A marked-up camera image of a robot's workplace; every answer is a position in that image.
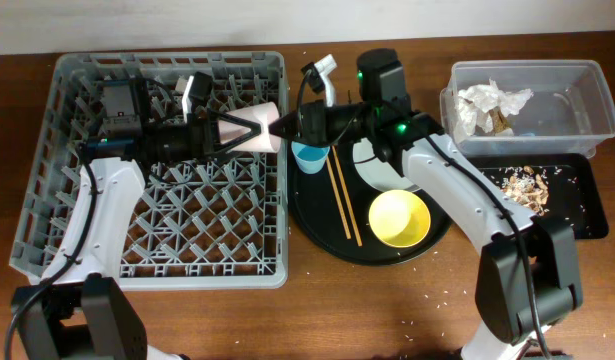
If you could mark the wooden chopstick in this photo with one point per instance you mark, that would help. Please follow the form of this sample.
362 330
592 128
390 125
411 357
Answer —
338 199
347 198

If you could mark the white paper napkin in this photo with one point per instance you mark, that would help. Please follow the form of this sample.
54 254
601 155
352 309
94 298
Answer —
474 103

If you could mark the peanut shell food scraps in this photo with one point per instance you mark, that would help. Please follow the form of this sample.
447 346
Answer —
527 188

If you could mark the grey plastic dishwasher rack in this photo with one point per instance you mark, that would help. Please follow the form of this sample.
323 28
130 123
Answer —
197 225

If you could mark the grey round plate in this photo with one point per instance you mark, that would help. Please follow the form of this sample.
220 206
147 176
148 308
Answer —
379 175

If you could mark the brown gold snack wrapper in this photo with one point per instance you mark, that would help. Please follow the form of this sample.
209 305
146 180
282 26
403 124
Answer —
499 121

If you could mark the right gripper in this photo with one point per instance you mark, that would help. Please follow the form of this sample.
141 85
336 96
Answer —
321 129

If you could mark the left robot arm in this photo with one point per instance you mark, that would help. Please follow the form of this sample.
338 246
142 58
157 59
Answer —
77 310

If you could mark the black rectangular food tray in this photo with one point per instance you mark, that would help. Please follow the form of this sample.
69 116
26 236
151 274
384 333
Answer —
573 194

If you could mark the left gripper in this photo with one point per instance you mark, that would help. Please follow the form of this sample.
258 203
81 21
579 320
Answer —
205 135

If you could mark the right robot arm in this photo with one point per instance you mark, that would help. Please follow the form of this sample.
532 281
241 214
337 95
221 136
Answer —
528 277

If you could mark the yellow bowl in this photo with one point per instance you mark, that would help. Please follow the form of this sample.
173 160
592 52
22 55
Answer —
399 219

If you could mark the light blue plastic cup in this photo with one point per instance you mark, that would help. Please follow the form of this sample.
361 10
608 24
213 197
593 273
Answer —
310 160

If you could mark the clear plastic waste bin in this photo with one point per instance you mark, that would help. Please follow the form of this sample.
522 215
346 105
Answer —
571 110

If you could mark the pink plastic cup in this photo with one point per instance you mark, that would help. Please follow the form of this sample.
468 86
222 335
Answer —
263 114

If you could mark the round black serving tray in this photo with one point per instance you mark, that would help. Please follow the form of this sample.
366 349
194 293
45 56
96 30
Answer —
313 206

